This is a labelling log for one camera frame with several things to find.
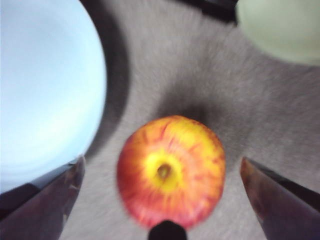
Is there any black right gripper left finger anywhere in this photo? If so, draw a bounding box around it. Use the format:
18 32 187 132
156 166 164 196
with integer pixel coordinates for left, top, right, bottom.
0 156 86 240

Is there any green plate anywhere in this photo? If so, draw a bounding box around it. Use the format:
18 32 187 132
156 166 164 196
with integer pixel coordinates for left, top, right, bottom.
235 0 320 65

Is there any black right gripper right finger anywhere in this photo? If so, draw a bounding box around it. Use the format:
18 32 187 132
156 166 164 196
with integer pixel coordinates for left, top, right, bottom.
239 156 320 240

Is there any red yellow apple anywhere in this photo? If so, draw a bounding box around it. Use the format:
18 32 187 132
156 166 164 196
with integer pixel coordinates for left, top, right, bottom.
116 114 227 230

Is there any black plate rack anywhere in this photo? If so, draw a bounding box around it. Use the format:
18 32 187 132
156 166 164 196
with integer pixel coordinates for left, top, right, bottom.
174 0 239 25

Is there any blue plate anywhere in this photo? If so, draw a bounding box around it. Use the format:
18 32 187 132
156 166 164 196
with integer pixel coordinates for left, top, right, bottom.
0 0 108 193

